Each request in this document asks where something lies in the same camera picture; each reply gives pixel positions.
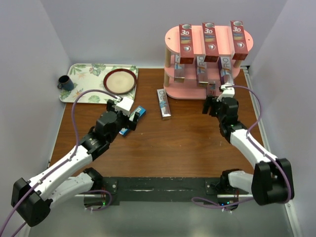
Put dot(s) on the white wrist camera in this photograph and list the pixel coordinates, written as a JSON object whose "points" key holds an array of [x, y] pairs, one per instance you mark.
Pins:
{"points": [[124, 106], [228, 91]]}

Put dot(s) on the dark blue mug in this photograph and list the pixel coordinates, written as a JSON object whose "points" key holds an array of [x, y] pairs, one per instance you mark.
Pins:
{"points": [[65, 83]]}

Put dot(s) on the silver toothpaste box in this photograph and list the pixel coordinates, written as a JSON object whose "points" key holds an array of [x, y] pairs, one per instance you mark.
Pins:
{"points": [[179, 70], [163, 104], [201, 72], [211, 89], [225, 71]]}

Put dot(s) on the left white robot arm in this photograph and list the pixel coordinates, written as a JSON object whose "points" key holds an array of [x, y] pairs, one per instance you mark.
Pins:
{"points": [[33, 199]]}

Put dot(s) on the floral serving tray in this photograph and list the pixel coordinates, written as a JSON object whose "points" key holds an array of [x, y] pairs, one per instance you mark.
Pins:
{"points": [[90, 76]]}

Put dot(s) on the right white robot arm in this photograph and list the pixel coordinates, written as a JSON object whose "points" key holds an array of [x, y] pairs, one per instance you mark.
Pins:
{"points": [[271, 181]]}

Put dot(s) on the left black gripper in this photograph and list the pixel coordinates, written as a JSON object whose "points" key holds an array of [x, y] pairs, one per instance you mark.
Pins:
{"points": [[131, 124]]}

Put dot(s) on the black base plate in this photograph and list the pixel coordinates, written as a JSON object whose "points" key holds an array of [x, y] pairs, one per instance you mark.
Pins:
{"points": [[167, 189]]}

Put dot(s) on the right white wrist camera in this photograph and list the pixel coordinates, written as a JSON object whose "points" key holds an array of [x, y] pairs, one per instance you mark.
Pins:
{"points": [[228, 91]]}

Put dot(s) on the red toothpaste box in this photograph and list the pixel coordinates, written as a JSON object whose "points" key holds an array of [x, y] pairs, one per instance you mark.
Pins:
{"points": [[210, 42], [186, 44], [240, 50]]}

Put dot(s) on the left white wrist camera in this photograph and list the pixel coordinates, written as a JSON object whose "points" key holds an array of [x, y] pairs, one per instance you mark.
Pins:
{"points": [[124, 106]]}

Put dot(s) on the blue toothpaste box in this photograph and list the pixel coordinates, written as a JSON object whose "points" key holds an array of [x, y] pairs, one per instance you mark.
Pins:
{"points": [[141, 111]]}

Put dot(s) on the pink three-tier shelf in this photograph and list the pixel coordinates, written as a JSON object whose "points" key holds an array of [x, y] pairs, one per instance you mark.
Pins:
{"points": [[189, 88]]}

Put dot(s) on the brown rimmed beige plate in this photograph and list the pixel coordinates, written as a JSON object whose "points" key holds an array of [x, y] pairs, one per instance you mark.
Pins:
{"points": [[119, 81]]}

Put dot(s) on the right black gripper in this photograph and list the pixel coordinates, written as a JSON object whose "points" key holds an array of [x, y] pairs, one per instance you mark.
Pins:
{"points": [[207, 103]]}

